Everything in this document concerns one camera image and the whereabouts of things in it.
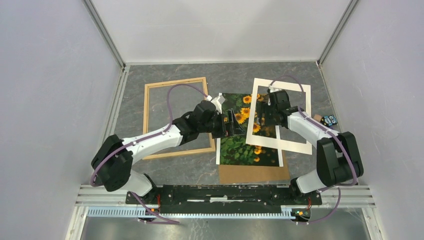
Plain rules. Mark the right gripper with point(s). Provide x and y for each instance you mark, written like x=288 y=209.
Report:
x=263 y=107

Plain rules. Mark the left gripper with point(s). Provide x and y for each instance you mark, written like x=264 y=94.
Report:
x=232 y=127

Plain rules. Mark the sunflower photo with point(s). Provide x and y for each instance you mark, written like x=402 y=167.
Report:
x=234 y=151

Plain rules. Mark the wooden picture frame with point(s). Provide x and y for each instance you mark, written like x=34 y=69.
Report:
x=147 y=88

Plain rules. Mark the white photo mat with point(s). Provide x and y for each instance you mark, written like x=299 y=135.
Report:
x=276 y=143

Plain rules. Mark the brown backing board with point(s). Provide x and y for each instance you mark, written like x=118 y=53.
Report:
x=237 y=174

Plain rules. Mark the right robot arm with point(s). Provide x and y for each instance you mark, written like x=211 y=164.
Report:
x=338 y=162

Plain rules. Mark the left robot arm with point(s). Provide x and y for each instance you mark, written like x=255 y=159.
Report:
x=112 y=164

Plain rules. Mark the small wooden cube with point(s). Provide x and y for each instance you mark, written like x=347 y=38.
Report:
x=318 y=117

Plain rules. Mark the black blue toy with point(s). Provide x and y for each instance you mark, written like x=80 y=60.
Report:
x=329 y=120

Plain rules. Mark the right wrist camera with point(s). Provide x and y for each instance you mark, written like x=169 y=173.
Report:
x=272 y=89

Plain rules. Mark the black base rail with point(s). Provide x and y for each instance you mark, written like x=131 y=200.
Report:
x=219 y=199

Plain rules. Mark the white slotted cable duct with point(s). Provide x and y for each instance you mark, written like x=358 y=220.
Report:
x=142 y=213

